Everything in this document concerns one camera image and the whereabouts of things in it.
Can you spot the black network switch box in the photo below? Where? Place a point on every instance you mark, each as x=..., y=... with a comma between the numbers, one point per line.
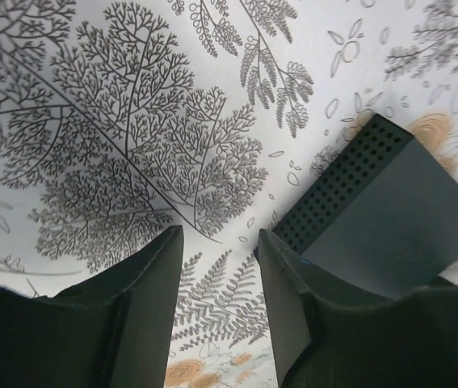
x=382, y=216

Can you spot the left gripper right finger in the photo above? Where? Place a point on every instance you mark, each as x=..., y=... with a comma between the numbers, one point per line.
x=326, y=332

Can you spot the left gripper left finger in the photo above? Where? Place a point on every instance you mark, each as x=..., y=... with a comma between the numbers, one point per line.
x=111, y=330

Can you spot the floral table mat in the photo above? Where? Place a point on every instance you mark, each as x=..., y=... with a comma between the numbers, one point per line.
x=120, y=118

